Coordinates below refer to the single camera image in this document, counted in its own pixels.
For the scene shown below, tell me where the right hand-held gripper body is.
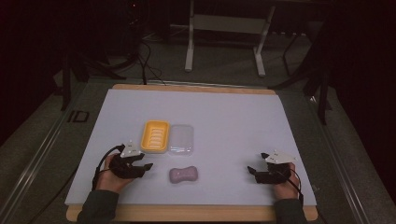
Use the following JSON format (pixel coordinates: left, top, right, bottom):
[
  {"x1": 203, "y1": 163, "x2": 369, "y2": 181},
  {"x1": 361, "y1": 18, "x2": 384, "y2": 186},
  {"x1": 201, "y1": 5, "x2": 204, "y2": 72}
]
[{"x1": 254, "y1": 149, "x2": 298, "y2": 185}]

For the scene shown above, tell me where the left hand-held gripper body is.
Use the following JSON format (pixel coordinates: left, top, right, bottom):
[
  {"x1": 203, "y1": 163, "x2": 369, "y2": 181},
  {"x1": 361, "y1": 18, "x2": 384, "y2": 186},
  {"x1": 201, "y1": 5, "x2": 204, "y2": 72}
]
[{"x1": 109, "y1": 140, "x2": 147, "y2": 180}]

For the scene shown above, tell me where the person's left hand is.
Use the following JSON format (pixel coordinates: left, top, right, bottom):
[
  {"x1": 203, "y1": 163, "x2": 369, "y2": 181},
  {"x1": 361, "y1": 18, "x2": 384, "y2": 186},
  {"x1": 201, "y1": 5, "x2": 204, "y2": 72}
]
[{"x1": 95, "y1": 153, "x2": 135, "y2": 194}]

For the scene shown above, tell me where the person's right hand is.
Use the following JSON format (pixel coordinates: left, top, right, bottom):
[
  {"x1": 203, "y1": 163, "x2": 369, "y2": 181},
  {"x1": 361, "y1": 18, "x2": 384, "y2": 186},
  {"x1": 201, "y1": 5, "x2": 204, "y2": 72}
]
[{"x1": 273, "y1": 162, "x2": 301, "y2": 201}]

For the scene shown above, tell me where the yellow soap dish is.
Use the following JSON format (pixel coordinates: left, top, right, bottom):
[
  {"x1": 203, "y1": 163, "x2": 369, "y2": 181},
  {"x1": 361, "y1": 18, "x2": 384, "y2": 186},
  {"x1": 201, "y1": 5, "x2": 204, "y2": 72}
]
[{"x1": 140, "y1": 119, "x2": 171, "y2": 154}]

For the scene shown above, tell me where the pink bone-shaped sponge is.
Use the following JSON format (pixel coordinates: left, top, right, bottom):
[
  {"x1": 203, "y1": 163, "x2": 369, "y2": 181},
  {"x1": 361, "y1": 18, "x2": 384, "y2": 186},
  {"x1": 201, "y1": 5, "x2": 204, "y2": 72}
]
[{"x1": 168, "y1": 165, "x2": 199, "y2": 185}]

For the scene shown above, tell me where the white table mat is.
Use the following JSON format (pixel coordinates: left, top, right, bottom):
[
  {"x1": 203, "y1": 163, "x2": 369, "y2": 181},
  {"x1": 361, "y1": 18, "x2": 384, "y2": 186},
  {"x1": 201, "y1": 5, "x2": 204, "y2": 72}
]
[{"x1": 64, "y1": 88, "x2": 318, "y2": 207}]

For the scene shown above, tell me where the clear plastic soap dish lid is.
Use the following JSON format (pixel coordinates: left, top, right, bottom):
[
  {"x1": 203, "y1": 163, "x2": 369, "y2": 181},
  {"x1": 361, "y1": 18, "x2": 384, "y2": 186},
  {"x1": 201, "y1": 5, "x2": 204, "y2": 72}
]
[{"x1": 167, "y1": 123, "x2": 195, "y2": 157}]

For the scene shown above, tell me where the black metal stand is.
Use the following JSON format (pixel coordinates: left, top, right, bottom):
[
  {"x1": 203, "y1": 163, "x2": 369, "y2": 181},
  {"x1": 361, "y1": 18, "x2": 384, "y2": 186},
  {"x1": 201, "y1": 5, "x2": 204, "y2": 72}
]
[
  {"x1": 60, "y1": 50, "x2": 127, "y2": 112},
  {"x1": 268, "y1": 31, "x2": 333, "y2": 126}
]

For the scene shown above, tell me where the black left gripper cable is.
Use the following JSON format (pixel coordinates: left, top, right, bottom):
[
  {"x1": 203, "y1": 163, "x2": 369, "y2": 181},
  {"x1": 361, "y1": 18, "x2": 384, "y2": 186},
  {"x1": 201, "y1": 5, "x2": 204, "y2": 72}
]
[{"x1": 91, "y1": 144, "x2": 126, "y2": 191}]

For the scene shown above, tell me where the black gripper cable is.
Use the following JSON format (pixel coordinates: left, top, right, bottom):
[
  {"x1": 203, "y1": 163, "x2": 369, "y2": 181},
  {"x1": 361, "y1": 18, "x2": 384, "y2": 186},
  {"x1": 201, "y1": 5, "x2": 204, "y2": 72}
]
[
  {"x1": 91, "y1": 144, "x2": 126, "y2": 191},
  {"x1": 278, "y1": 169, "x2": 305, "y2": 206}
]

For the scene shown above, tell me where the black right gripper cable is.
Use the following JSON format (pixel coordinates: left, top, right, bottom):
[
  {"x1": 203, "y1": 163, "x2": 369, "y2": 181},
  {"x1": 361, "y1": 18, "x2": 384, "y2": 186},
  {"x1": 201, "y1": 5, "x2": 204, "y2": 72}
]
[{"x1": 278, "y1": 169, "x2": 305, "y2": 206}]

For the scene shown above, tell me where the black floor cable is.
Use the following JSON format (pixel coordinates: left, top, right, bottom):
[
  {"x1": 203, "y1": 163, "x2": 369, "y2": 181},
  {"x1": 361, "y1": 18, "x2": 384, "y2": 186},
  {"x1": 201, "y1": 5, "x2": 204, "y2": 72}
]
[{"x1": 135, "y1": 38, "x2": 167, "y2": 86}]

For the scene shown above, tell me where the white metal table frame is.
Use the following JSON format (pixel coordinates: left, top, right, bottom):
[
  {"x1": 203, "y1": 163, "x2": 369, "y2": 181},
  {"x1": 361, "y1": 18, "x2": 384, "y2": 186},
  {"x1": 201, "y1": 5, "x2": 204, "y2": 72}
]
[{"x1": 184, "y1": 0, "x2": 277, "y2": 78}]

